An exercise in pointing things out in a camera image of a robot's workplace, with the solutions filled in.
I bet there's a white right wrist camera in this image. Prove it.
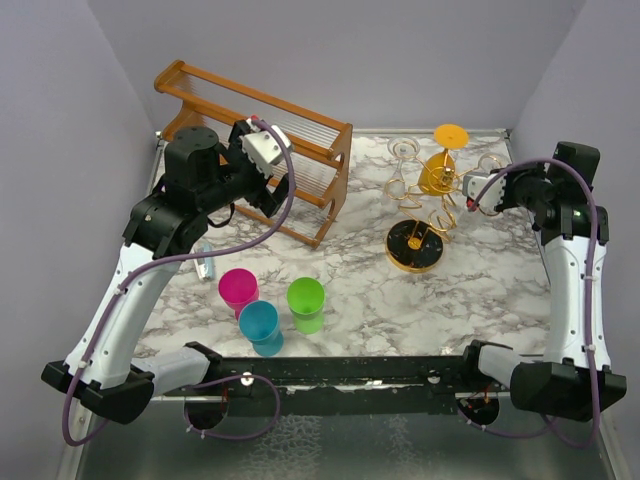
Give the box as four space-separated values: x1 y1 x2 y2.
462 172 506 216

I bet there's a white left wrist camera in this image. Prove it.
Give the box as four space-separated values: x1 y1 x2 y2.
241 122 293 179

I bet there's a gold wire wine glass rack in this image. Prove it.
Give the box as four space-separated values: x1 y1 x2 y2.
382 139 505 273

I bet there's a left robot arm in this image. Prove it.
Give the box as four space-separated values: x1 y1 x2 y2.
41 117 295 425

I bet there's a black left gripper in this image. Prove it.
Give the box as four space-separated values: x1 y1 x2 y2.
198 122 297 216

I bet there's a pink plastic wine glass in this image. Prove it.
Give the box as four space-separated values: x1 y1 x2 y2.
218 268 259 319

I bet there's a blue plastic wine glass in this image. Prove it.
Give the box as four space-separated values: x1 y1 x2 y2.
238 300 284 357

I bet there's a yellow plastic wine glass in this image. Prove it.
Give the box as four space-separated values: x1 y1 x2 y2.
418 124 469 196

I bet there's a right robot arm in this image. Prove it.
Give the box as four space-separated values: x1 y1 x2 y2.
459 141 627 422

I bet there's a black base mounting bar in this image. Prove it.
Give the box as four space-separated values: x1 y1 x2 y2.
164 349 521 417

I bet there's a green plastic wine glass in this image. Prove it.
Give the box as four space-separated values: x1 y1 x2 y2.
286 277 326 335

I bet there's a wooden two-tier shelf rack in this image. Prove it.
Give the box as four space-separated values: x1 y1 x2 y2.
154 60 353 249

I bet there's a clear wine glass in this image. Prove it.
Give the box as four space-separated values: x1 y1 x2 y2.
474 153 508 174
382 137 421 210

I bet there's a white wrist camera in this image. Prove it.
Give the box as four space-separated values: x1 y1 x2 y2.
241 122 293 179
462 172 506 216

